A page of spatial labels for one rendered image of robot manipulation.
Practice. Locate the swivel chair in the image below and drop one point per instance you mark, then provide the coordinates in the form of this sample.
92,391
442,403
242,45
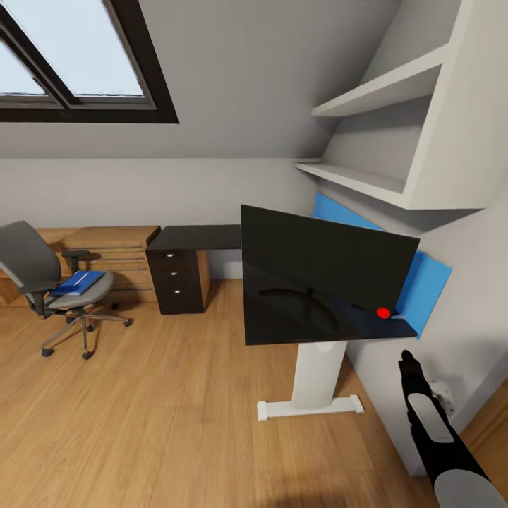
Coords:
27,259

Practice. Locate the fixed window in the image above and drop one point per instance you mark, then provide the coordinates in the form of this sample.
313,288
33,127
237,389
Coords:
79,61

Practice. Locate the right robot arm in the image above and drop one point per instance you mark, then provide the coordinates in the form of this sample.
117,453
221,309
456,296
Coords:
457,478

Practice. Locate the desk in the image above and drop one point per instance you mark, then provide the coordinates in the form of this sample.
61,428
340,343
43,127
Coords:
278,318

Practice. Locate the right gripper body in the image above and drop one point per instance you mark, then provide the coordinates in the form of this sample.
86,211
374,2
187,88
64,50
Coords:
411,373

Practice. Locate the monitor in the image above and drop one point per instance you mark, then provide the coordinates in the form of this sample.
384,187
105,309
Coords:
362,266

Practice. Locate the door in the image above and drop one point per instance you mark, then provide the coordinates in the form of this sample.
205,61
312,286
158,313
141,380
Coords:
486,437

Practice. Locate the folder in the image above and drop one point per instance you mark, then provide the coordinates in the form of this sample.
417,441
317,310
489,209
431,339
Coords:
77,283

